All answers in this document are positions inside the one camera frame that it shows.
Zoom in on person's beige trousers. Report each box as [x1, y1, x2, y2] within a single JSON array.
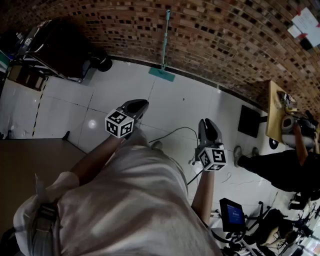
[[119, 122, 152, 151]]

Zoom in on black floor mat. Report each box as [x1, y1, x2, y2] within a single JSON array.
[[237, 104, 268, 139]]

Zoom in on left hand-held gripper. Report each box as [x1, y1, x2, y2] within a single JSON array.
[[104, 99, 150, 140]]

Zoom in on black wheeled cart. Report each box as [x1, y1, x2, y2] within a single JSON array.
[[14, 19, 113, 85]]

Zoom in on brown cardboard box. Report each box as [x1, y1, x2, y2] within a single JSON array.
[[7, 64, 47, 92]]

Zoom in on person's right forearm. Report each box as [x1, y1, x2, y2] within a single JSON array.
[[191, 169, 216, 226]]

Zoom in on grey white round device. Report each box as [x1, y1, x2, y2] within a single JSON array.
[[281, 114, 316, 151]]

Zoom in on teal mop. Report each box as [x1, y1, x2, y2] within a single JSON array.
[[148, 9, 176, 83]]

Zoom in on small black monitor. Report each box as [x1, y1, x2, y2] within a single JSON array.
[[219, 197, 247, 233]]

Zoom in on person's left forearm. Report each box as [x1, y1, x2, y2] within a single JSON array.
[[69, 134, 126, 187]]

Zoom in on grey shoulder strap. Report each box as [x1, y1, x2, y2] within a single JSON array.
[[34, 202, 57, 241]]

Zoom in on brown table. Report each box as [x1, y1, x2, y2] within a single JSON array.
[[0, 137, 88, 236]]

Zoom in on black floor cable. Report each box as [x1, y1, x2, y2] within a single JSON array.
[[149, 126, 201, 144]]

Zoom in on person in white shirt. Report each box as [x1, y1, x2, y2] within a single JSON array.
[[12, 139, 223, 256]]

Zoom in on black swivel chair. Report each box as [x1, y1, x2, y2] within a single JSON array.
[[246, 201, 296, 247]]

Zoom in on white papers on wall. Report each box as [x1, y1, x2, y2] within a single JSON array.
[[287, 6, 320, 48]]

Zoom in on light wooden desk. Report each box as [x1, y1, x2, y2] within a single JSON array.
[[265, 80, 298, 145]]

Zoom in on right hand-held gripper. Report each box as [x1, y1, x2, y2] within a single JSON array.
[[194, 118, 228, 172]]

